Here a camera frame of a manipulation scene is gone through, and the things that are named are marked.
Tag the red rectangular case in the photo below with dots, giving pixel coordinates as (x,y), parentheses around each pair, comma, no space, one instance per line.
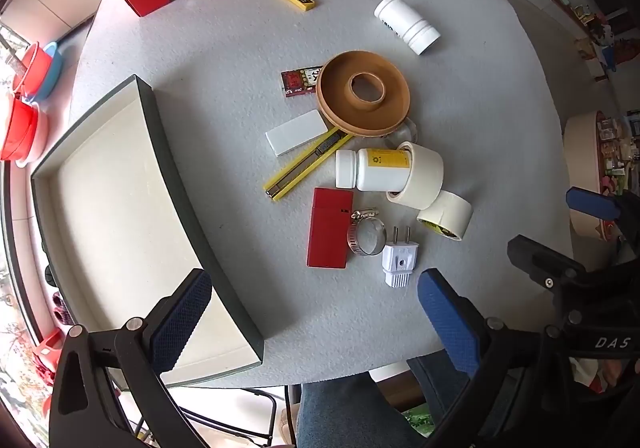
(327,228)

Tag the white ribbed plastic jar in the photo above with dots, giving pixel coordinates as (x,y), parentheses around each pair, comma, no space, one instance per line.
(407,22)

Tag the white rectangular card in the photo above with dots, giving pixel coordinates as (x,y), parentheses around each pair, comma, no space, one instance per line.
(297,131)

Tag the stack of red basins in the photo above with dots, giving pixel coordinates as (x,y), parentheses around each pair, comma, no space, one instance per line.
(17,127)

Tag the black folding chair frame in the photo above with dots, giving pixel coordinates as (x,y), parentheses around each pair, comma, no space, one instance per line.
(270,408)

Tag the grey rimmed beige tray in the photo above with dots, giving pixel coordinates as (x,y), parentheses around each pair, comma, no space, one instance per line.
(125,228)

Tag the white basin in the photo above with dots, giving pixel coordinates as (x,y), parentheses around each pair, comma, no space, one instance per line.
(41,137)

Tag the white bottle yellow label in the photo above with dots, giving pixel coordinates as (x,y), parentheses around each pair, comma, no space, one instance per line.
(375,170)

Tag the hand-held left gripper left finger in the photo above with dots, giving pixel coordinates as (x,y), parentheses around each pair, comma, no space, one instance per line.
(182,323)

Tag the blue basin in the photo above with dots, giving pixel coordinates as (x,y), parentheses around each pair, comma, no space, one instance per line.
(52,72)

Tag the beige tape roll yellow core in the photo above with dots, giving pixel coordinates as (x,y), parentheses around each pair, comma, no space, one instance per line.
(450,213)

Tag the dark red printed card box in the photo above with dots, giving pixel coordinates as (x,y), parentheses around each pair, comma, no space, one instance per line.
(297,82)

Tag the red basin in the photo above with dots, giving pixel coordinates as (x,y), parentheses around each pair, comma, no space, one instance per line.
(32,65)

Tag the person's leg in jeans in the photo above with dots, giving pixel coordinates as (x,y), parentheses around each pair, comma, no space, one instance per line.
(350,413)

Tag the red plastic stool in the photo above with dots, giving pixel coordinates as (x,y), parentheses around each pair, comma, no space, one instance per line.
(47,353)

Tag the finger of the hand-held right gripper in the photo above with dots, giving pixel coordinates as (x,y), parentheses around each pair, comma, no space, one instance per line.
(590,203)
(540,263)

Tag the brown round plastic spool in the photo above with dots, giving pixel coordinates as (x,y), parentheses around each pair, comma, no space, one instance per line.
(340,97)

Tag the white plug adapter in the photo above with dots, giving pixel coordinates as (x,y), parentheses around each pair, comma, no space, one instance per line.
(400,263)

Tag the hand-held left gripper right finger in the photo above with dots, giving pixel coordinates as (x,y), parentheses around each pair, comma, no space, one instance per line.
(450,323)

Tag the beige masking tape roll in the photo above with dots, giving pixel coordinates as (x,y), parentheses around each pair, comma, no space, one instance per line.
(425,172)

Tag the yellow utility knife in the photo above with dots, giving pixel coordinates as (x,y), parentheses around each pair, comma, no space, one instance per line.
(295,172)

